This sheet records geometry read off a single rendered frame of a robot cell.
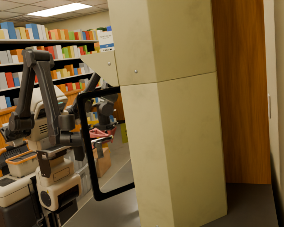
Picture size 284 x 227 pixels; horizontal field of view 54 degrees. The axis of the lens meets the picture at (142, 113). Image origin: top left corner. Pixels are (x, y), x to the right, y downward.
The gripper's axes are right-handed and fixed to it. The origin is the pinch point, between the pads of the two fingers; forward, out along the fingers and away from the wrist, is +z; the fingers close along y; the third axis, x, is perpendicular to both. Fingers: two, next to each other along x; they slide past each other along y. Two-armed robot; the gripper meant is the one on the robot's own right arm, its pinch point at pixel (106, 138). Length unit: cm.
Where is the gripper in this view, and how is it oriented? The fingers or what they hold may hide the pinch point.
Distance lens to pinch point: 106.9
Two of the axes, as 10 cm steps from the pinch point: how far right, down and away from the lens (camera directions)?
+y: -1.3, -9.7, -2.0
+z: 9.3, -0.5, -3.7
